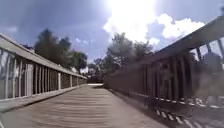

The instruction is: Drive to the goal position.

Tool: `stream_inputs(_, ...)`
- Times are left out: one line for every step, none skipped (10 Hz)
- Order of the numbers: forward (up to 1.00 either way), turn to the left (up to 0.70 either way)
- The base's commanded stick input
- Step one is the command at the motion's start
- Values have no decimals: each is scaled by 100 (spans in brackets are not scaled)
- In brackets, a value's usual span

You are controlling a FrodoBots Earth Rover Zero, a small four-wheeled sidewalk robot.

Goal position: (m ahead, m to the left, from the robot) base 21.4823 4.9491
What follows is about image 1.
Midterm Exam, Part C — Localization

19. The row of trees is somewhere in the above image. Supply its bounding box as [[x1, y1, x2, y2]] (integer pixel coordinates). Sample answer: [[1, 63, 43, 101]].
[[33, 28, 158, 84]]

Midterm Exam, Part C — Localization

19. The wooden bridge deck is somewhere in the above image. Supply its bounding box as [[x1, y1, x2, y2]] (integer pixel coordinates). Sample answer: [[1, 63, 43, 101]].
[[0, 83, 171, 128]]

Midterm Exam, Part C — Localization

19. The dark wooden bridge railing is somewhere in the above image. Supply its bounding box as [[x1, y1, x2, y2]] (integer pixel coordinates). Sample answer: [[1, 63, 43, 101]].
[[103, 15, 224, 128]]

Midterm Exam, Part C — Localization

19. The pale wooden bridge railing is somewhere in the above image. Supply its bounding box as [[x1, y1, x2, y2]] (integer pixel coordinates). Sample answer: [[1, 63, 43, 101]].
[[0, 33, 88, 113]]

